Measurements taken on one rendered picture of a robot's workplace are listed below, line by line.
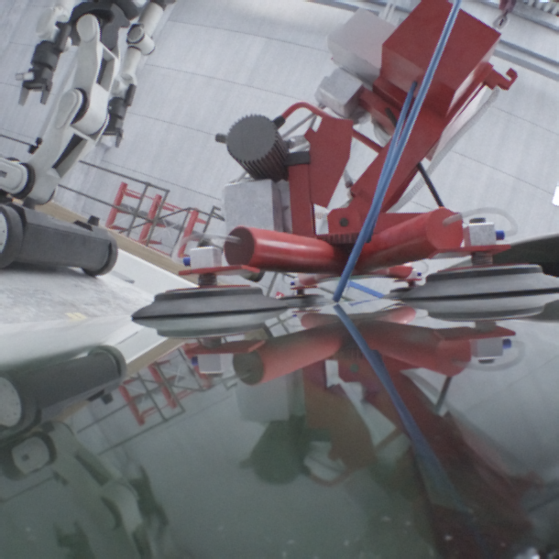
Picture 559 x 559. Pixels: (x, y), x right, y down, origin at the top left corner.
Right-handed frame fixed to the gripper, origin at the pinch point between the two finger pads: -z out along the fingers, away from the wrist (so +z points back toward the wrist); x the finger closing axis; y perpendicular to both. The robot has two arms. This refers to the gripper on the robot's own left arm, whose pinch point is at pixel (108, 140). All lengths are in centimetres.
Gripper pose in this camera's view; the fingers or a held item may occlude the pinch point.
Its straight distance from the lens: 182.2
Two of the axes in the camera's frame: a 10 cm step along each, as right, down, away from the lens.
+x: 9.7, 1.8, -1.8
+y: 1.8, 0.1, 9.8
